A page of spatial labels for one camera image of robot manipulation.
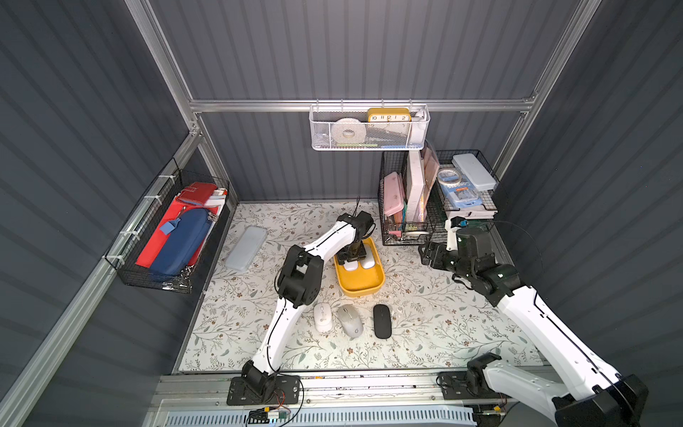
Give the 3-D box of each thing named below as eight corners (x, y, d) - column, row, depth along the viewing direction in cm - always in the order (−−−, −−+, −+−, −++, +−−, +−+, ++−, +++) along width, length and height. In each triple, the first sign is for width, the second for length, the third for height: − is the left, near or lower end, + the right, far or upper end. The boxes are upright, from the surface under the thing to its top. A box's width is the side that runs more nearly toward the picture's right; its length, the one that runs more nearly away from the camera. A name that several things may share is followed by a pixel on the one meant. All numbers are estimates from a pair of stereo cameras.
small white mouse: (313, 332, 86) (312, 329, 84) (315, 306, 91) (314, 302, 89) (331, 332, 86) (331, 329, 84) (332, 306, 91) (332, 302, 89)
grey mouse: (348, 340, 84) (348, 337, 81) (336, 311, 90) (336, 307, 87) (364, 333, 85) (365, 330, 83) (352, 305, 92) (352, 301, 89)
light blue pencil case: (225, 268, 101) (223, 265, 100) (248, 228, 114) (246, 225, 112) (248, 272, 100) (246, 269, 98) (269, 232, 113) (267, 228, 111)
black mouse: (374, 339, 84) (375, 337, 82) (372, 307, 91) (373, 304, 89) (391, 339, 84) (392, 337, 82) (388, 307, 91) (389, 304, 89)
